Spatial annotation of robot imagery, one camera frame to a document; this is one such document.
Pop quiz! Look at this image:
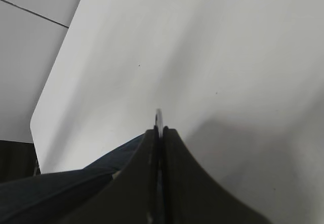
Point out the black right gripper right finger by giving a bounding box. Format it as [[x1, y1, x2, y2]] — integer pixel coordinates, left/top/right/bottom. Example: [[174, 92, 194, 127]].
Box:
[[162, 127, 270, 223]]

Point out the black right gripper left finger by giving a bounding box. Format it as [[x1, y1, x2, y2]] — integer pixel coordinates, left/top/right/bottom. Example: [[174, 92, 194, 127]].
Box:
[[59, 127, 161, 223]]

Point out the dark blue lunch bag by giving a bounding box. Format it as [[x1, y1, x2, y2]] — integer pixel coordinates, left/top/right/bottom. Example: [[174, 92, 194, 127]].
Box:
[[1, 135, 144, 223]]

